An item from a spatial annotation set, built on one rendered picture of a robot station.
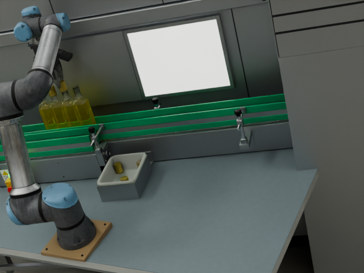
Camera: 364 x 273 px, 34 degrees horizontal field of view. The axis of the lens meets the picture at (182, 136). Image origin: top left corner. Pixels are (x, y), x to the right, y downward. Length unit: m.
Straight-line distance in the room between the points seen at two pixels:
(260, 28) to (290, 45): 0.41
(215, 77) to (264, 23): 0.32
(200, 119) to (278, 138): 0.34
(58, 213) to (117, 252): 0.26
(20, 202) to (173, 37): 0.94
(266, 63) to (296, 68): 0.43
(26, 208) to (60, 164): 0.52
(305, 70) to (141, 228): 0.85
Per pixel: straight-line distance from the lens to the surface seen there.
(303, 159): 2.39
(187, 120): 2.56
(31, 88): 2.17
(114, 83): 2.75
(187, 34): 2.57
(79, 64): 2.76
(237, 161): 2.54
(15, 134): 2.23
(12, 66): 2.95
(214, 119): 2.54
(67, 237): 2.29
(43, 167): 2.77
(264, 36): 2.56
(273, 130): 2.51
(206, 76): 2.63
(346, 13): 2.12
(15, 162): 2.24
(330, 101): 2.26
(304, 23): 2.13
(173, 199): 2.41
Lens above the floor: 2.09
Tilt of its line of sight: 28 degrees down
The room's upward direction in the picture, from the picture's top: 15 degrees counter-clockwise
